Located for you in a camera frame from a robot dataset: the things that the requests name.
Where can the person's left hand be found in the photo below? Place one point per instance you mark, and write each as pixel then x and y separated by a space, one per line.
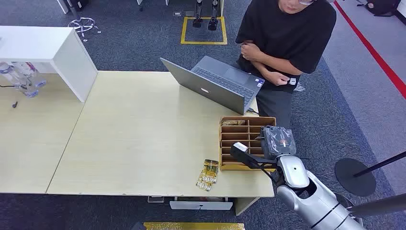
pixel 250 50

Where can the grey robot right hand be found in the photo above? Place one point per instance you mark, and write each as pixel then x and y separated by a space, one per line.
pixel 277 143

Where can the person's right hand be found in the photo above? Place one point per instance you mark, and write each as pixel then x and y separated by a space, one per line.
pixel 279 78

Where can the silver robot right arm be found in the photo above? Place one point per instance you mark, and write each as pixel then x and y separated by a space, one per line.
pixel 317 206

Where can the person's right forearm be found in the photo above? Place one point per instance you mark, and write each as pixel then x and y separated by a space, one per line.
pixel 261 68

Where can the person's left forearm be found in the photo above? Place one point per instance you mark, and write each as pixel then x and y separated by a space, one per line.
pixel 282 65

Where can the person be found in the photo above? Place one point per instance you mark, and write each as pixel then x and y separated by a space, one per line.
pixel 285 31

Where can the brown compartment card box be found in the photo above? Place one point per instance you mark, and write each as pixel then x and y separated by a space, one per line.
pixel 238 136

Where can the patterned card in box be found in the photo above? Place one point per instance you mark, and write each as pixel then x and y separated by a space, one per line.
pixel 233 123

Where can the yellow hotel key card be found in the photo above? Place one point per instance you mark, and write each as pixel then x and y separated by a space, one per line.
pixel 204 187
pixel 210 178
pixel 212 165

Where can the person's eyeglasses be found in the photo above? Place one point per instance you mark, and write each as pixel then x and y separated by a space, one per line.
pixel 306 2

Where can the small white tag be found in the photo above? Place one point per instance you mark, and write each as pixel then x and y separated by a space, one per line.
pixel 292 81

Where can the clear plastic scrap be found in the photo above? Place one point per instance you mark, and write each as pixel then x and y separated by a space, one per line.
pixel 299 87

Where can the black robot foot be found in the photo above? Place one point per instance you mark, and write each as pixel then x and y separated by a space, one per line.
pixel 213 22
pixel 197 20

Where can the yellow floor tape square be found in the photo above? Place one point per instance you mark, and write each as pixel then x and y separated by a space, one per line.
pixel 203 42

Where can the grey laptop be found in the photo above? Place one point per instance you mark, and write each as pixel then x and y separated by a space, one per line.
pixel 209 89

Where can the beige desk leg panel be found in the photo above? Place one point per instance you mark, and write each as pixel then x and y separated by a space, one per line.
pixel 244 204

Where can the floor outlet plate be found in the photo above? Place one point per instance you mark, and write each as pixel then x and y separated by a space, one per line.
pixel 177 14
pixel 189 13

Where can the black round stand base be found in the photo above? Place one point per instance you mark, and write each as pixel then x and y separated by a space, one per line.
pixel 349 177

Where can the chrome round base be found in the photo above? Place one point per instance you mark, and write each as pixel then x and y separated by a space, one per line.
pixel 343 197

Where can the red floor tape line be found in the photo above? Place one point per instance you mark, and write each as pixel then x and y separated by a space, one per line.
pixel 375 54

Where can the white desk drawer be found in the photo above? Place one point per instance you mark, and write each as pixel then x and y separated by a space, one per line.
pixel 199 205

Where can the black stand pole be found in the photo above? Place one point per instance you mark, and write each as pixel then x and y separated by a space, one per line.
pixel 380 164

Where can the grey thick pole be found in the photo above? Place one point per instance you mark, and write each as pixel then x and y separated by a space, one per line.
pixel 380 205

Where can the dark backpack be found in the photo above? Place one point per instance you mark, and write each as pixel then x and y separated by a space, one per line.
pixel 380 6

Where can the chrome chair star base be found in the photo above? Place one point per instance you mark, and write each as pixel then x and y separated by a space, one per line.
pixel 83 27

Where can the white furniture leg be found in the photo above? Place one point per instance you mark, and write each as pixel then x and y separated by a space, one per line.
pixel 62 5

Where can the clear plastic water bottle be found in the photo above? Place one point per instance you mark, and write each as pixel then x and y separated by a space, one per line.
pixel 34 76
pixel 16 79

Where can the white desk shelf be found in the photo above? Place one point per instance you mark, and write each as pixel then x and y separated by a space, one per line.
pixel 31 41

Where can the small black object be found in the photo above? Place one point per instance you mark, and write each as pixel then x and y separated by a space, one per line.
pixel 14 104

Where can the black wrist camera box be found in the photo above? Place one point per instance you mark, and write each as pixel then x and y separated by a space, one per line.
pixel 241 154

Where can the small clear bracket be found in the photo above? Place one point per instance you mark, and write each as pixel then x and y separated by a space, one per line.
pixel 155 199

